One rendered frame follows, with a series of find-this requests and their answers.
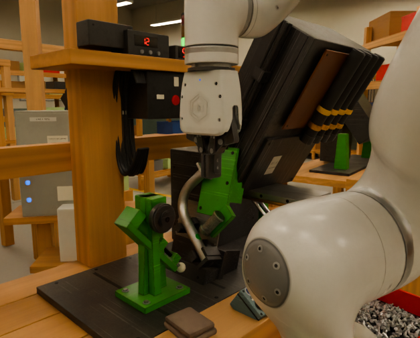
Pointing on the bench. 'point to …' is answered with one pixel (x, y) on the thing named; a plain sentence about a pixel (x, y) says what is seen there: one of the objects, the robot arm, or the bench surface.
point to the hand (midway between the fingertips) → (211, 165)
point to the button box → (246, 305)
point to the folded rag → (189, 324)
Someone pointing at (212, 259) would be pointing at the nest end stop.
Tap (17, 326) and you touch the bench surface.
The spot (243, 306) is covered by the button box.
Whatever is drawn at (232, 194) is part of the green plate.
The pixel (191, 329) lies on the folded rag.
